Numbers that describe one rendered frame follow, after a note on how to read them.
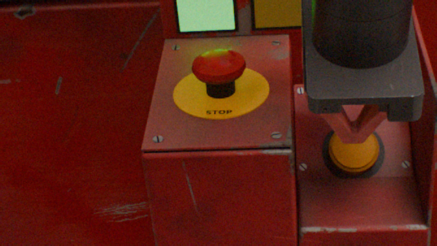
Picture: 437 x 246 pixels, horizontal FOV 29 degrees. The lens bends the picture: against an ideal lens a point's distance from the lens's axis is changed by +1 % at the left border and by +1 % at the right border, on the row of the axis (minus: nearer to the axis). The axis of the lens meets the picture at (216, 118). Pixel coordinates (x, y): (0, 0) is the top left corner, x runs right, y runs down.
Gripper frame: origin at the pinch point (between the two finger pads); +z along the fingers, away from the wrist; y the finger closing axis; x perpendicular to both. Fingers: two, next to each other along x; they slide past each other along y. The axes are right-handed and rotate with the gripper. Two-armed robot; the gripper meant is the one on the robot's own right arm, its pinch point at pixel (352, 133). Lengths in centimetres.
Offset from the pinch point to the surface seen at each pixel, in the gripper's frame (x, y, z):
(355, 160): -0.6, 2.4, 6.2
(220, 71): 9.2, 4.0, -2.3
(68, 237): 29.9, 14.9, 35.1
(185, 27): 12.7, 13.1, 1.6
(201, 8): 11.2, 13.5, 0.1
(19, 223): 35, 15, 33
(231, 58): 8.4, 5.4, -2.2
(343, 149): 0.3, 3.3, 5.9
